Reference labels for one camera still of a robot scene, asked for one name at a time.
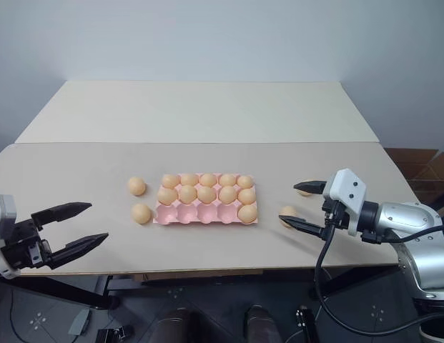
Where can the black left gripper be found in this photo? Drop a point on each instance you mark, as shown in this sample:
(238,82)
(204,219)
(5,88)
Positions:
(23,250)

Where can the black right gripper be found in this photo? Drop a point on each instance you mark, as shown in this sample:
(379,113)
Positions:
(332,215)

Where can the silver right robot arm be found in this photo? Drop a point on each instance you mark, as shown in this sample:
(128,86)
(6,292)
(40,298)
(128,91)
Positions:
(404,218)

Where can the pink egg tray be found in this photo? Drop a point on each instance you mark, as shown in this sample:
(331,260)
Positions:
(193,215)

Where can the beige egg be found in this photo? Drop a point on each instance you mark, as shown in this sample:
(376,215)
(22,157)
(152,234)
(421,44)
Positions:
(170,180)
(141,213)
(289,211)
(137,186)
(244,181)
(208,179)
(167,196)
(207,195)
(246,196)
(304,194)
(227,195)
(227,179)
(189,179)
(247,213)
(188,194)

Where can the grey flat floor piece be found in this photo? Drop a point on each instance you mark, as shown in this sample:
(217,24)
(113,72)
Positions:
(80,321)

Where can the black floor box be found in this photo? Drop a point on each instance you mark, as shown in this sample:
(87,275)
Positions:
(112,336)

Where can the black floor device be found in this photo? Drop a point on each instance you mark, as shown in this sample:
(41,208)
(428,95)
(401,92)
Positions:
(305,321)

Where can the dark brown rounded shape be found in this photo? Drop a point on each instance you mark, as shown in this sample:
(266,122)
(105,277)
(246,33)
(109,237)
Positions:
(260,325)
(177,327)

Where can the white rimmed dark object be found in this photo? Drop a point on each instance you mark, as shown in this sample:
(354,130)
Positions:
(438,332)

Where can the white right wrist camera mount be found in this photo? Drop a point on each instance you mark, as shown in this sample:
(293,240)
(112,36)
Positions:
(346,193)

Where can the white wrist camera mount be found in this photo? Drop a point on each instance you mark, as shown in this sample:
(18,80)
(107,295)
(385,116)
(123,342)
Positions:
(5,209)
(346,193)

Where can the black table frame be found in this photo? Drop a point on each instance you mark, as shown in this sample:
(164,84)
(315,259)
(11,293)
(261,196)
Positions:
(64,290)

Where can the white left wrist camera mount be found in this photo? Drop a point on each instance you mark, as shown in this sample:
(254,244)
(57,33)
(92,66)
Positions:
(5,209)

